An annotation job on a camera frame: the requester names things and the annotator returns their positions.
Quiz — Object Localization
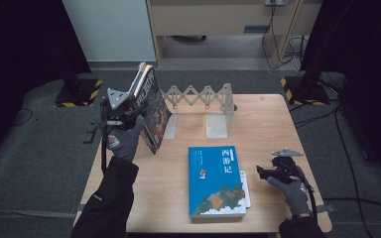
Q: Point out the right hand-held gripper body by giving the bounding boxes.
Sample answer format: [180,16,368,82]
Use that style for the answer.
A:
[271,148,308,184]

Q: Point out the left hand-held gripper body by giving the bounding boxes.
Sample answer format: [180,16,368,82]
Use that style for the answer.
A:
[99,88,140,131]

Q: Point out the dark illustrated book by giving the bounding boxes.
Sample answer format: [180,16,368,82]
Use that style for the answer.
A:
[127,61,174,156]

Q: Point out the white caterpillar picture book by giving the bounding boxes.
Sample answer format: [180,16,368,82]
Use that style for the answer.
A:
[239,170,252,209]

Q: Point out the blue book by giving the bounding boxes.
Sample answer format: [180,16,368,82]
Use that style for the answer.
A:
[188,145,248,219]

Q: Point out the grey metal expandable book rack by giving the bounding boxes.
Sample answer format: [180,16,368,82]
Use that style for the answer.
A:
[160,82,238,140]

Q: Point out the person's left hand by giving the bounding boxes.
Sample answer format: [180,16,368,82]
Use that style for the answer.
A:
[105,114,146,164]

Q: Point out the person's right hand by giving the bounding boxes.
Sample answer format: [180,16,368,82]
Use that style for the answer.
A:
[266,176,313,218]

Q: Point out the black floor tape mark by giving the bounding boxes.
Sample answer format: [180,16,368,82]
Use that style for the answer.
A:
[82,122,101,145]

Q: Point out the black stand with striped base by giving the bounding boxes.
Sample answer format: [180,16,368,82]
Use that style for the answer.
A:
[54,65,104,108]
[280,65,332,107]

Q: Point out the white cabinet panel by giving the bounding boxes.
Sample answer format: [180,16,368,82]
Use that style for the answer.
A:
[62,0,157,62]

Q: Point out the black curtain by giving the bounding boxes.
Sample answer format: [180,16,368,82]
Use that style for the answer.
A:
[0,0,92,167]
[300,0,381,181]

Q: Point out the left hand-held gripper cable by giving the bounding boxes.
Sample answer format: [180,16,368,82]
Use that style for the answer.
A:
[99,98,109,176]

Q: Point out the long black floor cable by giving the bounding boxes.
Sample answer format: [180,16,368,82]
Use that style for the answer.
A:
[289,98,381,214]

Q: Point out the thin black floor cable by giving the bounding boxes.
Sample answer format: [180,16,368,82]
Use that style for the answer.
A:
[12,107,35,127]

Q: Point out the tangled grey cables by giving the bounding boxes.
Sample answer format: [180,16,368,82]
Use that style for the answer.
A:
[286,35,309,73]

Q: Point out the black power cable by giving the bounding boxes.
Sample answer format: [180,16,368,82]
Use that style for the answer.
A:
[261,3,296,71]

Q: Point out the white wall socket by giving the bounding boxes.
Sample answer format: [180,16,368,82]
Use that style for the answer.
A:
[264,0,290,7]

